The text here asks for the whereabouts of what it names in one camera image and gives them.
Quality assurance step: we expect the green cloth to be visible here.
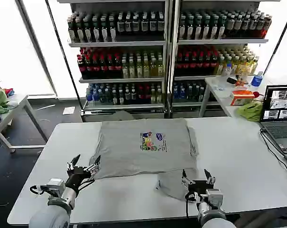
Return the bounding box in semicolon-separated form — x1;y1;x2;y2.
237;101;264;122

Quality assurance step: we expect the shelf with dark-capped bottles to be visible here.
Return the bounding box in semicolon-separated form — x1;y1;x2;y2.
170;0;283;117

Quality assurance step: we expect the grey printed t-shirt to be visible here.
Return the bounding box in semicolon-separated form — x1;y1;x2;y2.
90;118;198;201

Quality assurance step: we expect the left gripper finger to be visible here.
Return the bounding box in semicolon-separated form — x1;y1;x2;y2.
84;155;101;178
66;154;81;176

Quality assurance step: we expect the shelf with red-label bottles and yellow drinks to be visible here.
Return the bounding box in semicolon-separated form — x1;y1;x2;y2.
56;0;170;119

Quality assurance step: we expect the white table with clothes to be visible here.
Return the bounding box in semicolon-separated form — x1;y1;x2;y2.
0;94;48;153

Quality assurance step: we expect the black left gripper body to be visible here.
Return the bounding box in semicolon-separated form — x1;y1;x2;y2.
65;166;92;190

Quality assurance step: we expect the black laptop cable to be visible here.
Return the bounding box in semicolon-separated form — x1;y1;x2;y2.
259;128;287;179

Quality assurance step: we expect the yellow drink bottle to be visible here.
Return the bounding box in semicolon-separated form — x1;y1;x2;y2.
238;64;250;83

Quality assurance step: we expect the blue-label bottle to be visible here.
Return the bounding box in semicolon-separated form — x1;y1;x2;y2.
251;71;263;87

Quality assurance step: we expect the orange and white box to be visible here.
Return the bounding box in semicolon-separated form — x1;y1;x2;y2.
230;90;256;106

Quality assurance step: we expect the clear water bottle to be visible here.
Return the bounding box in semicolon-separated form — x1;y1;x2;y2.
220;62;231;78

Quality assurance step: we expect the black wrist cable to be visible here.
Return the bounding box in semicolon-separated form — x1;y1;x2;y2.
29;184;44;196
185;191;199;218

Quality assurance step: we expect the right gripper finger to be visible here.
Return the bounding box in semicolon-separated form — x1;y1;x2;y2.
204;169;215;185
181;169;194;186

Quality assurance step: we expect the grey open laptop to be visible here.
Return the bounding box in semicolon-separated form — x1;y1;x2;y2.
259;85;287;154

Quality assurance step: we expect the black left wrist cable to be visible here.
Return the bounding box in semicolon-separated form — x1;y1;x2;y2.
29;184;44;196

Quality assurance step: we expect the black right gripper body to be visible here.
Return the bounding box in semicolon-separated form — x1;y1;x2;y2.
188;180;209;197

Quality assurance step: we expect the white side table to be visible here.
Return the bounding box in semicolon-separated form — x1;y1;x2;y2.
199;75;287;124

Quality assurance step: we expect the black slanted pole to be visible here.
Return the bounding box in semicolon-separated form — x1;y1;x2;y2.
45;0;84;117
263;16;287;75

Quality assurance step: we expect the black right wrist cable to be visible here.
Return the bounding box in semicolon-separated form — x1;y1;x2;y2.
185;191;199;218

